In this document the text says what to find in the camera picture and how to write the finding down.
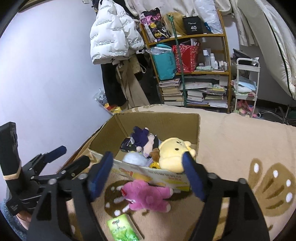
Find green tissue pack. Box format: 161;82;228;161
107;214;144;241

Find pink bear plush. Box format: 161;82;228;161
121;180;174;213

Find white-haired purple doll plush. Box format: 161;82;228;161
122;126;161;169

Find yellow bear plush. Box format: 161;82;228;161
159;138;196;173

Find person's left hand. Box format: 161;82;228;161
16;211;32;230

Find beige patterned carpet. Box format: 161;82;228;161
67;104;295;240

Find open cardboard box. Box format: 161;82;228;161
89;111;200;191

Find plastic bag of toys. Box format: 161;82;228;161
93;88;122;114

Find beige trench coat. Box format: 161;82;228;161
116;60;149;110

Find stack of books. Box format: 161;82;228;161
158;75;228;109

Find wooden bookshelf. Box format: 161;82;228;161
140;8;231;112

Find white puffer jacket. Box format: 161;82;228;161
90;1;144;64

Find cream folded mattress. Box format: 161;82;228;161
233;1;295;98

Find red patterned bag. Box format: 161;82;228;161
172;42;200;73

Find teal bag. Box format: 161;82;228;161
148;44;177;81

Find black box marked 40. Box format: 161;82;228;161
183;16;203;35

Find green pole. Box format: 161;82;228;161
168;15;187;107

